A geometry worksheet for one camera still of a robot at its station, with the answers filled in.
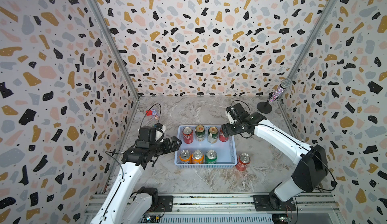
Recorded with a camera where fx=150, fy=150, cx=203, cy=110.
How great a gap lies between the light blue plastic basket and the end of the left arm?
0.02 m

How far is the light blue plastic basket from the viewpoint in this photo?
812 mm

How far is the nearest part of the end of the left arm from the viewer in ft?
2.18
